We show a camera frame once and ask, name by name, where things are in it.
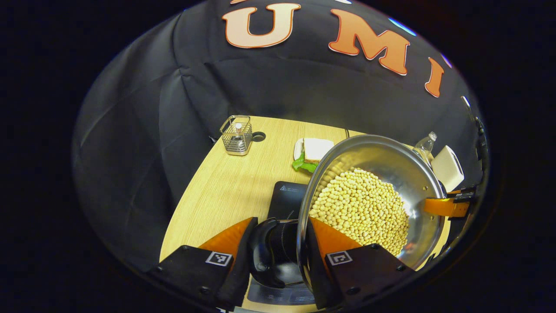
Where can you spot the sandwich with lettuce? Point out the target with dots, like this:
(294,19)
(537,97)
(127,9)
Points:
(317,150)

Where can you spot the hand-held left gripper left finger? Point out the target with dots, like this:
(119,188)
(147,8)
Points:
(241,269)

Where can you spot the small copper-capped shaker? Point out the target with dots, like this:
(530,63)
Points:
(238,128)

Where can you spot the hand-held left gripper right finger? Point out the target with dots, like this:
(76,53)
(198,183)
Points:
(317,278)

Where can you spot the pile of yellow soybeans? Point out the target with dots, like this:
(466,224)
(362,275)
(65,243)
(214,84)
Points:
(360,208)

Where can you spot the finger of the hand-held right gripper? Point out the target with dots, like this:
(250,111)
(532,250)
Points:
(443,207)

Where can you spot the clear plastic water bottle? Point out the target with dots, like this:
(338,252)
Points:
(423,148)

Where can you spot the small white plate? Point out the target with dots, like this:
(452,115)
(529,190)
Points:
(297,148)

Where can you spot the white rounded container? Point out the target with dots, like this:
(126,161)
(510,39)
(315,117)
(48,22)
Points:
(447,167)

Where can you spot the black induction cooktop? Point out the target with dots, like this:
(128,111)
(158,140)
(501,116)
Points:
(286,193)

